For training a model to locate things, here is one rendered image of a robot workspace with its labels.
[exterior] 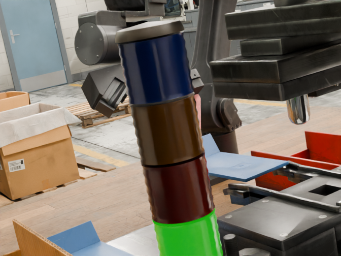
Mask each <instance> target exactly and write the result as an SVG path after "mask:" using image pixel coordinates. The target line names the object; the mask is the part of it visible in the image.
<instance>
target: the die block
mask: <svg viewBox="0 0 341 256"><path fill-rule="evenodd" d="M218 231H219V233H220V241H221V243H222V246H221V248H222V250H223V256H225V255H226V252H225V247H224V241H223V237H224V236H225V235H228V234H233V233H231V232H228V231H225V230H222V229H220V228H218ZM235 235H236V234H235ZM236 239H237V245H238V250H239V251H240V250H242V249H244V248H260V249H263V250H265V251H268V252H270V255H271V256H338V254H341V224H340V225H337V226H335V227H333V228H331V229H329V230H327V231H325V232H322V233H320V234H319V235H317V236H315V237H313V238H311V239H308V240H306V241H304V242H302V243H300V244H298V245H296V246H294V247H292V248H290V249H288V250H286V251H280V250H278V249H275V248H272V247H269V246H267V245H264V244H261V243H258V242H255V241H253V240H250V239H247V238H244V237H242V236H239V235H236Z"/></svg>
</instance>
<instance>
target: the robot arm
mask: <svg viewBox="0 0 341 256"><path fill-rule="evenodd" d="M104 2H105V4H106V6H107V10H97V11H91V12H86V13H81V14H79V15H78V30H77V32H76V35H75V41H74V46H75V52H76V55H77V57H78V59H79V60H80V61H81V62H82V63H83V64H85V65H88V66H95V65H114V66H111V67H107V68H103V69H99V70H95V71H92V72H89V73H88V75H87V77H86V79H85V81H84V83H83V85H82V87H81V89H82V91H83V93H84V95H85V97H86V99H87V101H88V103H89V105H90V107H91V109H93V110H96V111H98V112H100V113H101V114H103V115H104V116H106V117H108V118H110V117H111V115H112V114H113V112H114V111H115V110H116V108H117V107H118V105H119V104H120V103H123V102H124V100H125V99H126V97H127V96H128V95H127V93H126V92H127V87H126V85H125V78H124V76H123V67H122V65H121V58H120V55H119V48H118V46H117V43H115V36H116V32H117V31H119V30H122V29H126V28H129V27H132V26H135V25H139V24H142V23H145V22H148V21H146V20H144V19H150V18H156V17H162V16H165V11H164V4H166V0H104ZM236 4H237V0H199V12H198V21H197V29H196V37H195V45H194V52H193V58H192V63H191V66H190V70H191V74H190V76H191V78H192V86H193V88H194V92H195V95H194V98H195V100H196V108H197V110H198V119H199V121H200V123H199V126H200V129H201V136H205V135H207V134H211V135H212V137H213V139H214V141H215V143H216V145H217V147H218V149H219V150H220V152H226V153H233V154H239V152H238V146H237V140H236V134H235V129H237V128H239V127H241V126H242V121H241V119H240V117H239V116H238V114H237V112H238V110H237V108H236V106H235V104H234V103H233V101H234V99H230V98H216V97H215V93H214V88H213V81H212V76H211V70H210V64H209V62H211V61H215V60H219V59H223V58H227V57H229V55H230V45H231V40H229V39H228V35H227V29H226V23H225V17H224V15H225V14H227V13H233V12H235V8H236ZM138 20H141V21H138ZM132 21H137V22H132ZM209 178H210V185H211V186H212V185H215V184H218V183H220V182H223V181H225V180H228V179H226V178H221V177H216V176H210V175H209Z"/></svg>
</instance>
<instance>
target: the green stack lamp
mask: <svg viewBox="0 0 341 256"><path fill-rule="evenodd" d="M152 221H153V223H154V231H155V233H156V240H157V242H158V243H157V247H158V249H159V256H223V250H222V248H221V246H222V243H221V241H220V233H219V231H218V228H219V227H218V224H217V216H216V214H215V209H214V210H213V211H212V212H211V213H210V214H208V215H206V216H204V217H202V218H199V219H197V220H193V221H189V222H184V223H177V224H163V223H157V222H155V221H154V220H152Z"/></svg>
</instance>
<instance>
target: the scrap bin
mask: <svg viewBox="0 0 341 256"><path fill-rule="evenodd" d="M304 133H305V140H306V147H307V149H305V150H302V151H299V152H297V153H294V154H292V155H289V156H286V155H280V154H274V153H268V152H262V151H257V150H251V156H255V157H263V158H271V159H278V160H283V161H292V162H295V163H298V164H300V165H304V166H310V167H315V168H321V169H326V170H332V169H334V168H337V167H339V166H341V134H333V133H324V132H315V131H304ZM255 182H256V186H258V187H262V188H267V189H271V190H275V191H282V190H284V189H287V188H289V187H291V186H294V185H296V183H294V182H291V181H289V180H288V178H287V177H286V176H281V175H276V176H274V175H273V173H272V172H269V173H267V174H264V175H262V176H260V177H257V178H255Z"/></svg>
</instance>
